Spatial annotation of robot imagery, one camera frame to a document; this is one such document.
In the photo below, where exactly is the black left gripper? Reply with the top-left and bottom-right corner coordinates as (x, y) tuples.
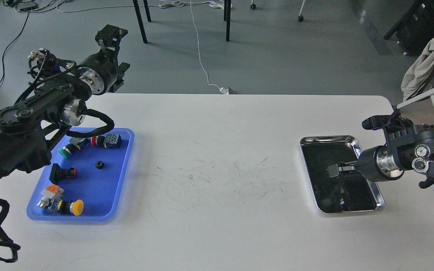
(78, 25), (130, 94)

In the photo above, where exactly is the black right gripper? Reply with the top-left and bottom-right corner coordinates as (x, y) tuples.
(327, 146), (404, 182)

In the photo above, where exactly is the small black gear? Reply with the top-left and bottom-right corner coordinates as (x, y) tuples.
(95, 161), (105, 169)

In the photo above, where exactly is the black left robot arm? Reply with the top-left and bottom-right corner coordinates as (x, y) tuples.
(0, 25), (130, 263)

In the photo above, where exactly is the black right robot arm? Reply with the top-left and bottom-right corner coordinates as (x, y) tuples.
(327, 125), (434, 189)

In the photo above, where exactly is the silver metal tray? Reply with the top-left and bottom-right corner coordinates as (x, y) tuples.
(300, 135), (385, 216)

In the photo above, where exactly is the black table leg left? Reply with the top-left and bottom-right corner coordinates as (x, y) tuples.
(132, 0), (152, 44)

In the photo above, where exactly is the black table leg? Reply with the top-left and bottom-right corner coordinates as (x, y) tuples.
(132, 0), (152, 44)
(223, 0), (231, 42)

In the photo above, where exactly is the white power adapter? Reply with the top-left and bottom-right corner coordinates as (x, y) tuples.
(219, 87), (237, 95)

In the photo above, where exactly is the black table leg right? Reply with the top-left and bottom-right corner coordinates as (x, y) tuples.
(223, 0), (231, 42)

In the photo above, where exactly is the blue plastic tray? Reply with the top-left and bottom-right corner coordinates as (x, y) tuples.
(26, 128), (134, 222)

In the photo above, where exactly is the orange white terminal block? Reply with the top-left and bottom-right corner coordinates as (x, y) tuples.
(37, 184), (65, 210)

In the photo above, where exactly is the beige cloth on chair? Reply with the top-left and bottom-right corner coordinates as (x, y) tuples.
(400, 37), (434, 101)

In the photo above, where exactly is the black cabinet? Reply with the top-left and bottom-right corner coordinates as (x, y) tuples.
(384, 0), (434, 56)

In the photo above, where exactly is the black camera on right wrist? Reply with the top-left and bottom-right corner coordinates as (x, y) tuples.
(361, 110), (414, 133)

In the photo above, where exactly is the red push button switch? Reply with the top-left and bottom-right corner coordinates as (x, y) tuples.
(90, 134), (122, 149)

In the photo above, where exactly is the white cable on floor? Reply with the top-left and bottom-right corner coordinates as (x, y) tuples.
(158, 0), (234, 93)

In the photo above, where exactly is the green push button switch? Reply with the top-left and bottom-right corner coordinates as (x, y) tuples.
(58, 137), (89, 158)

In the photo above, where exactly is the black selector switch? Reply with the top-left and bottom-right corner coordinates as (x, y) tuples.
(49, 163), (78, 185)

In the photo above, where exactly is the yellow push button switch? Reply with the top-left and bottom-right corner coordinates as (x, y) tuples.
(54, 199), (84, 216)

